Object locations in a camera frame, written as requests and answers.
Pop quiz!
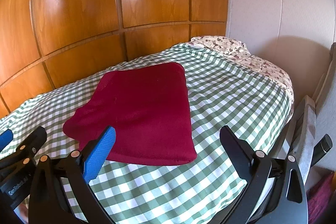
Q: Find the purple cloth on floor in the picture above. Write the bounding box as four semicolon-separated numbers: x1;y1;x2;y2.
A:
307;172;335;223

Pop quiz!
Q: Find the green white checked bedspread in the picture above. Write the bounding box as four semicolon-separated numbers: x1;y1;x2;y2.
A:
0;43;295;224

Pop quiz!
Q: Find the wooden panelled wardrobe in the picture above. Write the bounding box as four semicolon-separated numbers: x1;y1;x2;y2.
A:
1;0;228;116

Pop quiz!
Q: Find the floral patterned pillow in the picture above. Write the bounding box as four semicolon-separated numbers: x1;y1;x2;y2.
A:
189;36;294;107

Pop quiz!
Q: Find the black cylindrical handle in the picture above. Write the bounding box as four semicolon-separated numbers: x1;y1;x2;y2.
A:
310;134;333;167

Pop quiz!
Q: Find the grey bed frame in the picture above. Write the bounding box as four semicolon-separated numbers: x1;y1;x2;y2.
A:
270;43;336;183

